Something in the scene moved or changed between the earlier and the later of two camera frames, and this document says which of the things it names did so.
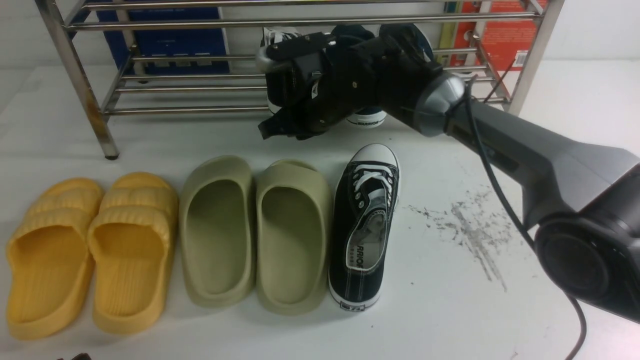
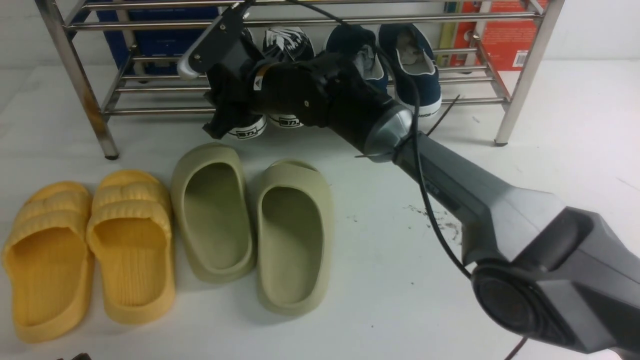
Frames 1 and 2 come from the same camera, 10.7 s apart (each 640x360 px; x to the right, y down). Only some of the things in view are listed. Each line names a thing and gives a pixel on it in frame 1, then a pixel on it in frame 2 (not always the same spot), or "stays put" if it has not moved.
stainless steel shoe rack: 160,57 stays put
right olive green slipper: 293,238 stays put
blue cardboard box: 167,36 → 223,42
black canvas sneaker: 364,208 → 253,125
